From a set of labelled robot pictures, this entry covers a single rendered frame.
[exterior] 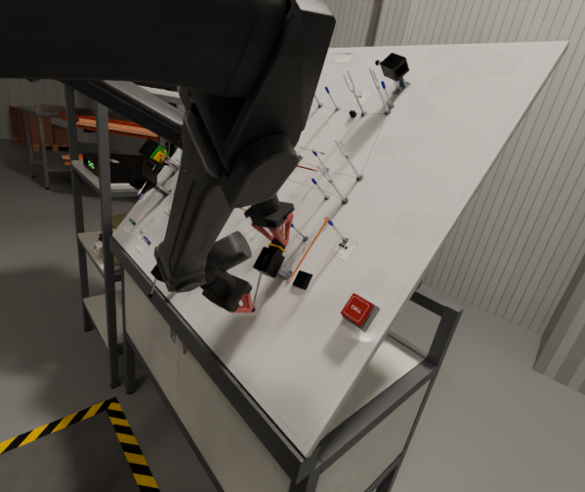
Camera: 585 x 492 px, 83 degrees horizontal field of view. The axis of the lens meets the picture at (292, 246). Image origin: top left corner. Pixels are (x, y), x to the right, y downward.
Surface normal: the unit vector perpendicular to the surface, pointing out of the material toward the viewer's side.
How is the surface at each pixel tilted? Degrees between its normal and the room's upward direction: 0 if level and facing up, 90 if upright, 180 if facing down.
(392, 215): 53
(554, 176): 90
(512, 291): 90
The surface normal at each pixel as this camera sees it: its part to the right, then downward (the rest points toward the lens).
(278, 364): -0.50, -0.44
